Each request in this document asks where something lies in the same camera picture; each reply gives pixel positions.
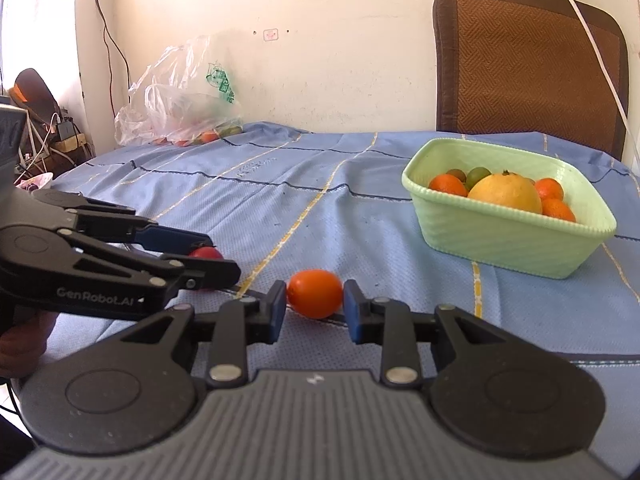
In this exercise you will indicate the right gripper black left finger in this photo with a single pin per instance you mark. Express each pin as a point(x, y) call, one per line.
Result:
point(141, 385)

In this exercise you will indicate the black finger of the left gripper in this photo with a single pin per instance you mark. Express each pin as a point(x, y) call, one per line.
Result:
point(174, 264)
point(113, 223)

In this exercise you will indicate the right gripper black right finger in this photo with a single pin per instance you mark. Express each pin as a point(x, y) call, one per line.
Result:
point(490, 389)

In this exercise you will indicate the red cherry tomato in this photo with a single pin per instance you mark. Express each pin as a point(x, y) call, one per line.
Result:
point(206, 252)

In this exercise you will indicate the small orange tomato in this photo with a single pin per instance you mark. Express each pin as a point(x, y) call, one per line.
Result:
point(315, 293)

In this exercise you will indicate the large yellow grapefruit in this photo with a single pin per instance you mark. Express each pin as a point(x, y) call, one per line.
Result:
point(507, 190)

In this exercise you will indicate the green tomato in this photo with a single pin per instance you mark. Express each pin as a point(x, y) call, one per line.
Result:
point(476, 175)

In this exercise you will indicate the person's left hand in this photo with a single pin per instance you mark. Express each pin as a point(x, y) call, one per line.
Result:
point(22, 346)

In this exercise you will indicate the blue striped tablecloth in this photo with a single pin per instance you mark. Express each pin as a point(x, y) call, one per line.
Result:
point(277, 200)

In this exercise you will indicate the clear plastic bag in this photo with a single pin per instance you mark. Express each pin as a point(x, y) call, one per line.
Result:
point(186, 97)

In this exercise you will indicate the light green plastic basket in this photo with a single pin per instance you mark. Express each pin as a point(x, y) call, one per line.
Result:
point(512, 239)

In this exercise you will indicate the large orange tangerine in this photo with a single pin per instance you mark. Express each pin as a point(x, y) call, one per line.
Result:
point(448, 184)

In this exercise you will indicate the brown woven chair back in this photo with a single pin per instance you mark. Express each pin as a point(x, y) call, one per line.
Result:
point(531, 65)

